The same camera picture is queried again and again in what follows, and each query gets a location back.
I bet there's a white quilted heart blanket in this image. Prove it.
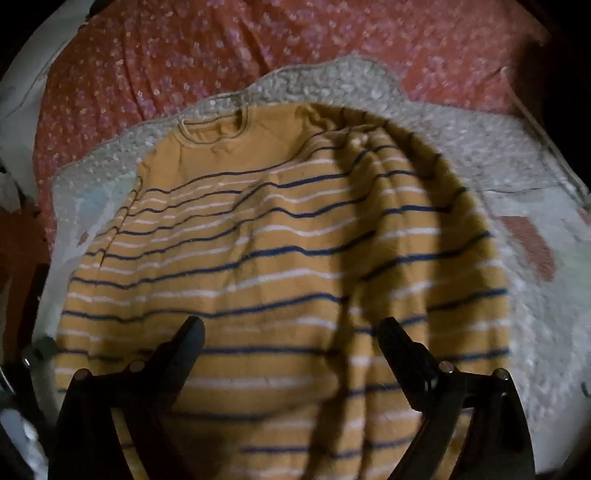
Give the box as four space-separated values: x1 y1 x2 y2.
34 53 591 480

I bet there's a yellow striped shirt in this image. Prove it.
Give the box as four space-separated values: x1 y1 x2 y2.
54 102 513 480

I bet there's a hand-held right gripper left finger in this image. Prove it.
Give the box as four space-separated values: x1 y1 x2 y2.
48 316 206 480

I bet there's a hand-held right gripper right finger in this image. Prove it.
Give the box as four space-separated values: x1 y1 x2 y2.
379 316 537 480

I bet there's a red floral bed sheet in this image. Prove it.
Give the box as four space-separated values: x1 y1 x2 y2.
32 0 555 222

